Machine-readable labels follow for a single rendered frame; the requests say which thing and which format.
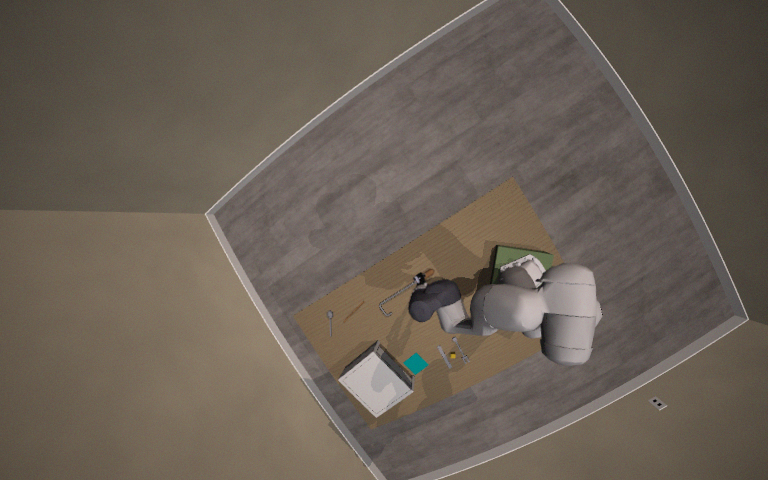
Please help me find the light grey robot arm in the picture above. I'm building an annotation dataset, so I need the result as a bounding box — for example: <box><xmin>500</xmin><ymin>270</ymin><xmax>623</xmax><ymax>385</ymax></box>
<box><xmin>408</xmin><ymin>254</ymin><xmax>602</xmax><ymax>366</ymax></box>

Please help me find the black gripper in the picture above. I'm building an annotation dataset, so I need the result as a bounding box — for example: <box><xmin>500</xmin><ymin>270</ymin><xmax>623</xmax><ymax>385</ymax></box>
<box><xmin>413</xmin><ymin>272</ymin><xmax>426</xmax><ymax>287</ymax></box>

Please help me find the teal square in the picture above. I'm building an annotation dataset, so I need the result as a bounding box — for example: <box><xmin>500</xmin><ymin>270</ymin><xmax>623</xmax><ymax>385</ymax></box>
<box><xmin>404</xmin><ymin>353</ymin><xmax>428</xmax><ymax>375</ymax></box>

